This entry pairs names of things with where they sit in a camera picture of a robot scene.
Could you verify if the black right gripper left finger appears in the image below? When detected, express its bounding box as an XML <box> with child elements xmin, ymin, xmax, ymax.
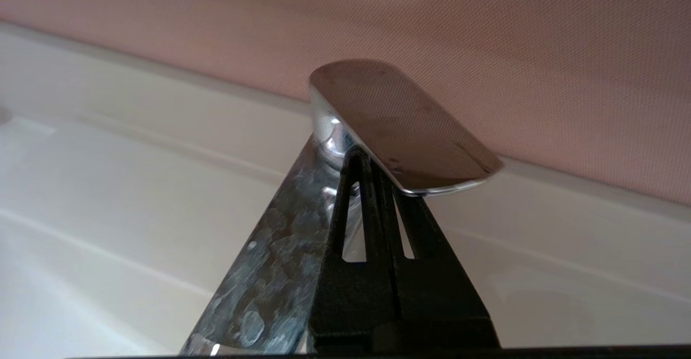
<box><xmin>309</xmin><ymin>145</ymin><xmax>402</xmax><ymax>353</ymax></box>

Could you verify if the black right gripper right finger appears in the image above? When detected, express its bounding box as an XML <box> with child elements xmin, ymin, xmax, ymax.
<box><xmin>374</xmin><ymin>158</ymin><xmax>494</xmax><ymax>321</ymax></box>

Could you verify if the chrome faucet lever handle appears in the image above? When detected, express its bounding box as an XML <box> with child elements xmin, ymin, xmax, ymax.
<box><xmin>309</xmin><ymin>59</ymin><xmax>505</xmax><ymax>197</ymax></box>

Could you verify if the chrome faucet body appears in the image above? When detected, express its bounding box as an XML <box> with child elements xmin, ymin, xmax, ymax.
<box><xmin>181</xmin><ymin>132</ymin><xmax>368</xmax><ymax>357</ymax></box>

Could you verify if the beige sink basin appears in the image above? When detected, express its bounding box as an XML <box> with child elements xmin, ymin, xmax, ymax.
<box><xmin>0</xmin><ymin>22</ymin><xmax>691</xmax><ymax>354</ymax></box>

